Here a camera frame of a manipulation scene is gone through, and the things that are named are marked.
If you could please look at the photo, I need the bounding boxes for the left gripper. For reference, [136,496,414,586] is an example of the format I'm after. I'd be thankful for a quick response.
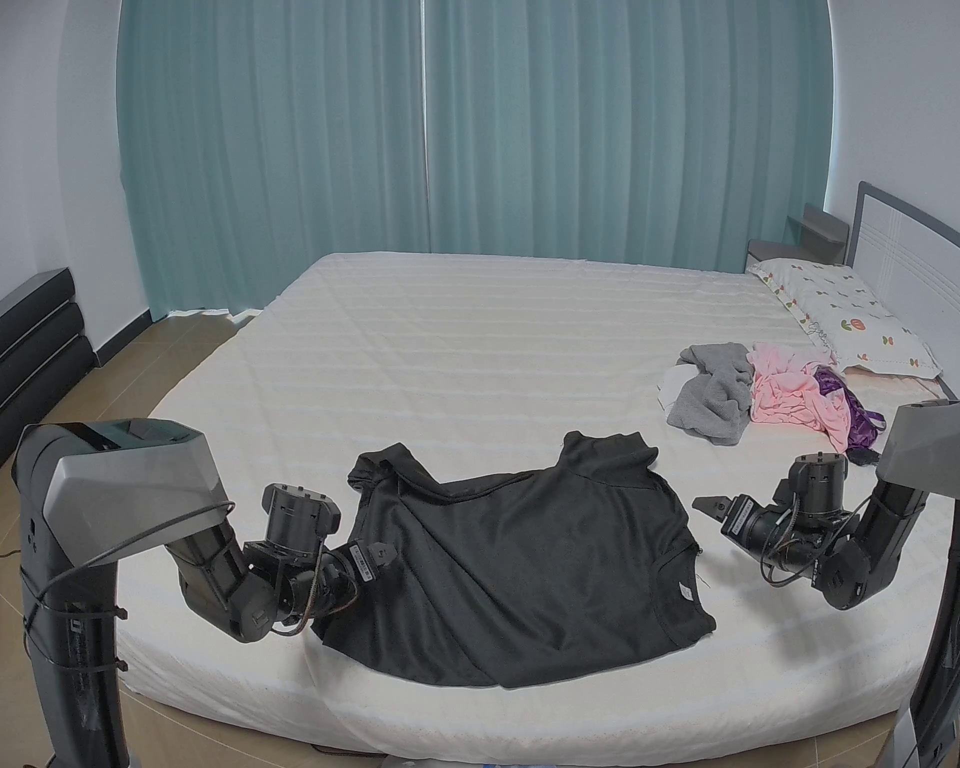
[330,541,399,601]

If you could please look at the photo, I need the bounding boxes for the purple garment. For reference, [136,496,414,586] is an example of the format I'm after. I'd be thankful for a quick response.
[813,366,888,455]

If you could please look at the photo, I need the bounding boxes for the white printed pillow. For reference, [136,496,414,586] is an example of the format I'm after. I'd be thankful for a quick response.
[746,257,945,376]

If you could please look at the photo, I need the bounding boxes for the bed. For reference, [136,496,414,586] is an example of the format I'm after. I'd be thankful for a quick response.
[112,180,960,755]

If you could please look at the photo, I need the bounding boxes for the grey bedside table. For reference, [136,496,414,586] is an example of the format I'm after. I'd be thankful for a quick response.
[746,202,852,267]

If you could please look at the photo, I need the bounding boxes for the white garment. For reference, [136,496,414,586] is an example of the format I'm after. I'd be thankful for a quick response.
[657,363,699,414]

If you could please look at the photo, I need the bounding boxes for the pink garment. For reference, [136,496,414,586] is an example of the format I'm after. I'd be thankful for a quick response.
[748,341,852,455]

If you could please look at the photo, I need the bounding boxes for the blue-green curtain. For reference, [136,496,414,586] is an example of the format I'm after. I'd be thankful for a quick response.
[423,0,834,271]
[116,0,430,320]

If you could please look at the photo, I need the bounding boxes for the black chest of drawers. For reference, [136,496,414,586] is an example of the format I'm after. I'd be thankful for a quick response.
[0,266,99,444]

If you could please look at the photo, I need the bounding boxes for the grey garment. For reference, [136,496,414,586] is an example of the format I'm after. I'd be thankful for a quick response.
[666,341,755,447]

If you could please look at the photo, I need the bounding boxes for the black T-shirt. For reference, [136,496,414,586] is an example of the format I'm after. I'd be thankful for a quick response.
[311,429,717,690]

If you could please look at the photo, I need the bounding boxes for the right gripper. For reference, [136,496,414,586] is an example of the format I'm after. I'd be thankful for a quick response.
[691,493,792,560]

